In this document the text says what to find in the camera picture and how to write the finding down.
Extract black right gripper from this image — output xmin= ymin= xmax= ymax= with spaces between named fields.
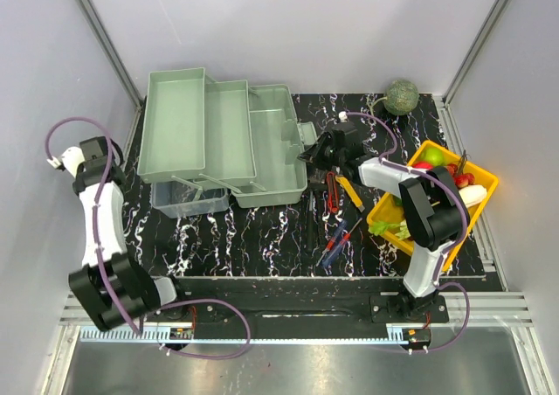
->
xmin=299 ymin=133 xmax=345 ymax=173

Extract steel claw hammer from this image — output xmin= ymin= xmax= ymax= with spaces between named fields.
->
xmin=305 ymin=177 xmax=323 ymax=253

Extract clear and green toolbox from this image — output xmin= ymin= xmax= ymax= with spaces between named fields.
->
xmin=136 ymin=67 xmax=317 ymax=218

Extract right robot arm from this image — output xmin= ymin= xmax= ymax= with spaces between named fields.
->
xmin=299 ymin=121 xmax=470 ymax=322

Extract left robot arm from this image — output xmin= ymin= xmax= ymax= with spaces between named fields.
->
xmin=51 ymin=136 xmax=190 ymax=331

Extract yellow utility knife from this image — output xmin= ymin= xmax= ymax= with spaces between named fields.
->
xmin=335 ymin=175 xmax=365 ymax=213

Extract green netted melon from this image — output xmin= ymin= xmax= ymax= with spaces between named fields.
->
xmin=368 ymin=79 xmax=419 ymax=117

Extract green celery stalk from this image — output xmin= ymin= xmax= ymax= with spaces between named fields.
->
xmin=367 ymin=184 xmax=488 ymax=241

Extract small red apples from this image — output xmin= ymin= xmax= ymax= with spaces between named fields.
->
xmin=445 ymin=163 xmax=475 ymax=190

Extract yellow plastic bin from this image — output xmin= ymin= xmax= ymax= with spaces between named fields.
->
xmin=367 ymin=140 xmax=499 ymax=256

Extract blue handled screwdriver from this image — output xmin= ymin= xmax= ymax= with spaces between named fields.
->
xmin=315 ymin=219 xmax=347 ymax=267

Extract red handled screwdriver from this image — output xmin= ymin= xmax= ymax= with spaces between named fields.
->
xmin=331 ymin=218 xmax=362 ymax=251

